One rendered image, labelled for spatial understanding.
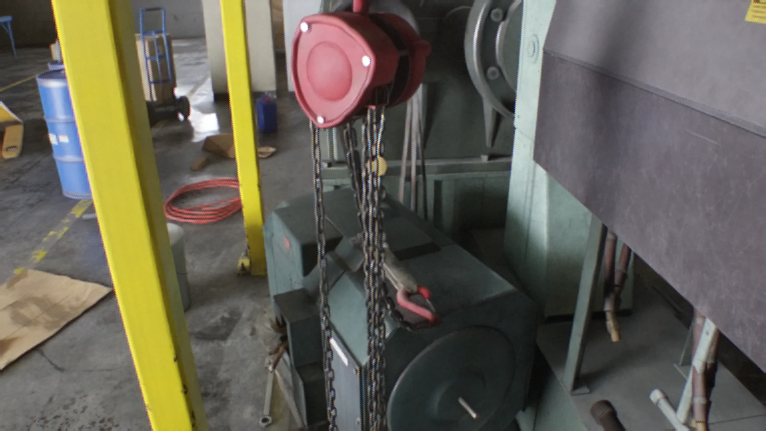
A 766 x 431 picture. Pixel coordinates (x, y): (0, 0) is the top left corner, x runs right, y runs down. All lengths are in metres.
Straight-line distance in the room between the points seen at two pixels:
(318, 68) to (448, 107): 1.19
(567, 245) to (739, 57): 0.82
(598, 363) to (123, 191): 1.14
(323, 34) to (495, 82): 1.00
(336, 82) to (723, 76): 0.52
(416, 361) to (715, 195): 0.64
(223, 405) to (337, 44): 1.70
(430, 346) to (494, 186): 0.98
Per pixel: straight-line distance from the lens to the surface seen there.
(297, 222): 1.44
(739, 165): 0.81
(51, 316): 3.02
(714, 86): 0.86
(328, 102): 0.77
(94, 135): 1.05
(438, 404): 1.24
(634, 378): 1.45
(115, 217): 1.10
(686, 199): 0.90
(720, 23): 0.89
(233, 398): 2.24
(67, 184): 4.51
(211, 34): 7.10
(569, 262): 1.54
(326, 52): 0.75
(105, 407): 2.37
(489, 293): 1.21
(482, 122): 1.96
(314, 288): 1.32
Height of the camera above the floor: 1.48
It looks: 24 degrees down
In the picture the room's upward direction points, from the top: straight up
